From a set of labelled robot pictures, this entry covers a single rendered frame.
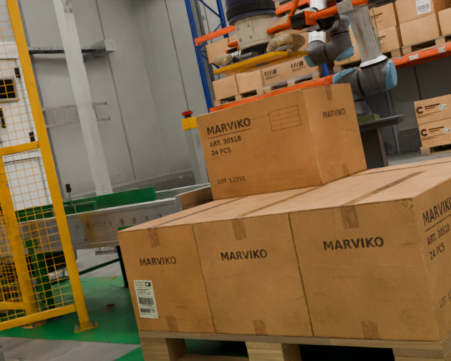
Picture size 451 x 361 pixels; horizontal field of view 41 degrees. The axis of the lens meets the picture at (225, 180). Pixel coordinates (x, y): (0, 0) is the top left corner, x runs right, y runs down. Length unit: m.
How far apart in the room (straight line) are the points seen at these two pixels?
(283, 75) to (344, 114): 8.45
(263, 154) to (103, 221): 0.97
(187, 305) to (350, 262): 0.70
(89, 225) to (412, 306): 1.94
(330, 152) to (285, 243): 0.76
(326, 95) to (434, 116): 7.46
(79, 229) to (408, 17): 7.69
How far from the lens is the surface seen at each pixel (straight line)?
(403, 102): 11.62
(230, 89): 11.95
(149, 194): 3.70
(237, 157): 2.72
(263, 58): 2.67
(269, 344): 2.07
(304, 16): 2.69
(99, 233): 3.22
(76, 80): 6.23
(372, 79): 3.38
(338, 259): 1.83
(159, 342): 2.41
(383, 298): 1.81
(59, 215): 3.28
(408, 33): 10.15
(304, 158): 2.52
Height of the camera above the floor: 0.77
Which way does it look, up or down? 3 degrees down
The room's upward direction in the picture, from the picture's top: 12 degrees counter-clockwise
